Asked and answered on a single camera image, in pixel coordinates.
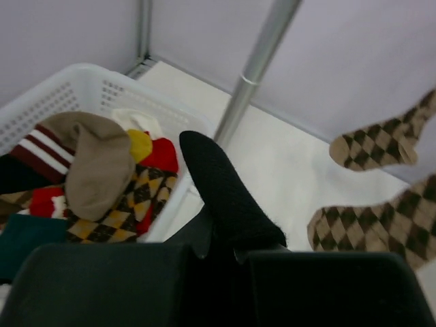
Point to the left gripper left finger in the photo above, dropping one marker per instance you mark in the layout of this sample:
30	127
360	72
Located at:
127	284

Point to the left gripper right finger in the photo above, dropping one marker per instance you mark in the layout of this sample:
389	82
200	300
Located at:
332	289

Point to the black striped sock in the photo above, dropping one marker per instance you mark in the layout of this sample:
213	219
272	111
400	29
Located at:
239	221

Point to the brown argyle sock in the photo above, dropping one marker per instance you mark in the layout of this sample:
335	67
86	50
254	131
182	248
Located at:
130	217
386	143
404	225

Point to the dark teal sock in basket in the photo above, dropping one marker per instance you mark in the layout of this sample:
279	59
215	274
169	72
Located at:
22	235

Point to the red sock in basket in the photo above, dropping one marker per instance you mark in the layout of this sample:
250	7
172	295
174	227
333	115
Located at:
163	156

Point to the yellow sock in basket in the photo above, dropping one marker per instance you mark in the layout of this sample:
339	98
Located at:
141	144

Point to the white sock in basket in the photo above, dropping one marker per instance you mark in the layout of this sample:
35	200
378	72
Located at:
134	119

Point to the white laundry basket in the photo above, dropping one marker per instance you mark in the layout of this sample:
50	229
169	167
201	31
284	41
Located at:
91	88

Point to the white clothes rack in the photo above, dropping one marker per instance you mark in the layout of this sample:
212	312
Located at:
270	37

